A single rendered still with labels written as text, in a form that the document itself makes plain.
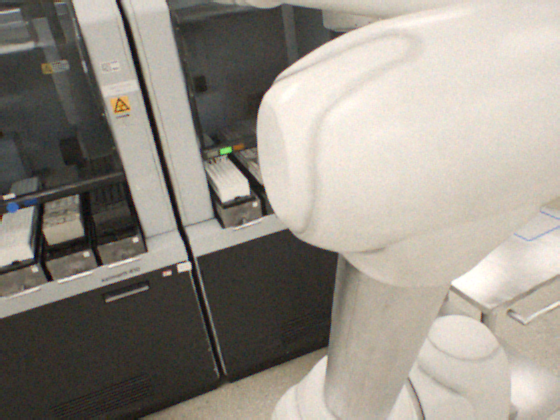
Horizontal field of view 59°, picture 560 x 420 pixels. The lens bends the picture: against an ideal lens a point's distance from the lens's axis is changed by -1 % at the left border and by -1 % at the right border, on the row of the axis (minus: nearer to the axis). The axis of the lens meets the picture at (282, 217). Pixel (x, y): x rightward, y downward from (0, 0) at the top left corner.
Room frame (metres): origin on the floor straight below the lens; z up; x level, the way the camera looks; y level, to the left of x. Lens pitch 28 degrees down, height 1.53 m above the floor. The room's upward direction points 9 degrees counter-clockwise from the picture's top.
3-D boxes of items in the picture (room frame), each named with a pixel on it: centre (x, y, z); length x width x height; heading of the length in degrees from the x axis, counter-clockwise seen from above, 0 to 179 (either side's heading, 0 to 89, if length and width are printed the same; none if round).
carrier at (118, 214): (1.43, 0.54, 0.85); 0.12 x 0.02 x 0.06; 107
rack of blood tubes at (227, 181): (1.65, 0.19, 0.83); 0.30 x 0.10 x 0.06; 17
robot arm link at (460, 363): (0.57, -0.24, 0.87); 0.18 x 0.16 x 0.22; 101
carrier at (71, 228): (1.39, 0.68, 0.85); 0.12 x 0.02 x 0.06; 108
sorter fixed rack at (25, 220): (1.44, 0.86, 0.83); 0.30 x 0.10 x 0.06; 17
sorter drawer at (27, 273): (1.57, 0.90, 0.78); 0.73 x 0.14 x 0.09; 17
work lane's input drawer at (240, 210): (1.78, 0.22, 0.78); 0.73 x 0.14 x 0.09; 17
